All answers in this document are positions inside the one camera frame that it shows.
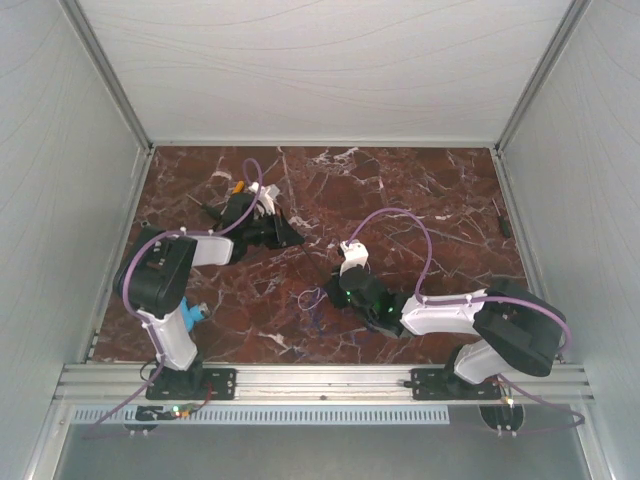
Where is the small black screwdriver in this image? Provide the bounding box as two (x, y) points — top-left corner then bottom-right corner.
(492, 199), (512, 238)

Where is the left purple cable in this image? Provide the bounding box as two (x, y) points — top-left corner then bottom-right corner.
(82, 158), (266, 441)

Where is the grey slotted cable duct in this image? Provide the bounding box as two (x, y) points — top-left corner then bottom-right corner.
(69, 404), (450, 426)

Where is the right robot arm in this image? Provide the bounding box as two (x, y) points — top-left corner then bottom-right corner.
(323, 266), (571, 398)

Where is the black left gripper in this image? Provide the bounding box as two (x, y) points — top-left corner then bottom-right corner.
(244, 207), (304, 249)

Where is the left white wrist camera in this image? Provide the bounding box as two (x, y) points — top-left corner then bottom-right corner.
(249, 182), (280, 215)

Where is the black zip tie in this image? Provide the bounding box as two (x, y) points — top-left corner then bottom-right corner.
(300, 245), (331, 285)

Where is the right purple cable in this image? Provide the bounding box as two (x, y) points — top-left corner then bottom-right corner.
(349, 208), (586, 436)

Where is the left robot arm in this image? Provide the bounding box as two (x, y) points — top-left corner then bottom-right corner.
(113, 188), (305, 398)

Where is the purple cable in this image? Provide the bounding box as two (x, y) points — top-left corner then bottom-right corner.
(349, 208), (586, 436)
(82, 158), (266, 441)

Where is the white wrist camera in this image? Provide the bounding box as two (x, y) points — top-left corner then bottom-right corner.
(249, 182), (280, 215)
(339, 240), (369, 274)

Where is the yellow handled flat screwdriver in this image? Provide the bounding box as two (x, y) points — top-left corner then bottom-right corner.
(232, 181), (245, 194)

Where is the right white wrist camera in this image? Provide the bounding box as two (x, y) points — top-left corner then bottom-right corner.
(339, 240), (369, 274)

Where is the blue wire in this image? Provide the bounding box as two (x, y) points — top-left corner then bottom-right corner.
(299, 304), (381, 346)

